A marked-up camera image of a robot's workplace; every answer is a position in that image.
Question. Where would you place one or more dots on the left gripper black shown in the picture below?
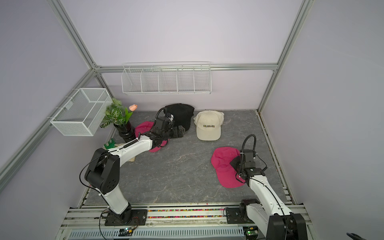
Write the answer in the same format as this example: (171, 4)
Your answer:
(181, 133)

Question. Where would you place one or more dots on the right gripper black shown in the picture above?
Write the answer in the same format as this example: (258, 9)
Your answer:
(234, 162)

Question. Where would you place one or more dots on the black cap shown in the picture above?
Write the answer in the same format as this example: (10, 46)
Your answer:
(182, 113)

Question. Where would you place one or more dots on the pink cap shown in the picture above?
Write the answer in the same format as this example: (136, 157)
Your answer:
(145, 127)
(226, 174)

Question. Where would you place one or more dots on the cream cap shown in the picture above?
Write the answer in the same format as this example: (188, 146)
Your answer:
(208, 125)

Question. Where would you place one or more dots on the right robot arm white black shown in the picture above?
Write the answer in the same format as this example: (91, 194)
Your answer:
(273, 218)

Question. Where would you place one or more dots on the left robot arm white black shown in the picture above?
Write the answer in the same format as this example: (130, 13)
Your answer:
(103, 171)

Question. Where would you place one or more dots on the pink tulip flower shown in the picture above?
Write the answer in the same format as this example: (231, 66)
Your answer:
(132, 108)

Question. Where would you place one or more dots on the black plant pot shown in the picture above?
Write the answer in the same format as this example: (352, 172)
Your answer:
(126, 132)

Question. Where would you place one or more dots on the green artificial plant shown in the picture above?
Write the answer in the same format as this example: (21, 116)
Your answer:
(116, 114)

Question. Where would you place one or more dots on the green circuit board right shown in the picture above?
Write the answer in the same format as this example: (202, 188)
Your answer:
(251, 232)

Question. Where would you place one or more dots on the green circuit board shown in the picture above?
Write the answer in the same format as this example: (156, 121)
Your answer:
(251, 232)
(125, 232)

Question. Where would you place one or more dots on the small green toy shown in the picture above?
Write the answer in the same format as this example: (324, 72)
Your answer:
(110, 144)

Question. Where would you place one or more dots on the green circuit board left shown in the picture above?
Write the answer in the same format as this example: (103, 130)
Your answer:
(125, 232)

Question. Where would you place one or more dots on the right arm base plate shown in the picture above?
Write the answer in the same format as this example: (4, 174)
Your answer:
(235, 216)

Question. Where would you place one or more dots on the long white wire shelf basket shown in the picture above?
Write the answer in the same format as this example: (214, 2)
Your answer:
(167, 78)

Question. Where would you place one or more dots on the white slotted cable duct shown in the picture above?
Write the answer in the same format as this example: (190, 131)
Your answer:
(195, 233)

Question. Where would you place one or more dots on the white wire cube basket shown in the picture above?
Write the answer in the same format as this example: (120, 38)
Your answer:
(83, 113)

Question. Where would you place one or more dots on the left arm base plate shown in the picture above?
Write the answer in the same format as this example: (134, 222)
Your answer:
(133, 217)

